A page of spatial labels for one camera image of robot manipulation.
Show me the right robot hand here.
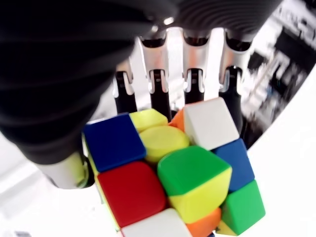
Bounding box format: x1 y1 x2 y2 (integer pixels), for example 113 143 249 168
0 0 283 190

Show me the multicoloured Rubik's cube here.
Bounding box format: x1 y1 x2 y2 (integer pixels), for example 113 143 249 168
81 97 266 237

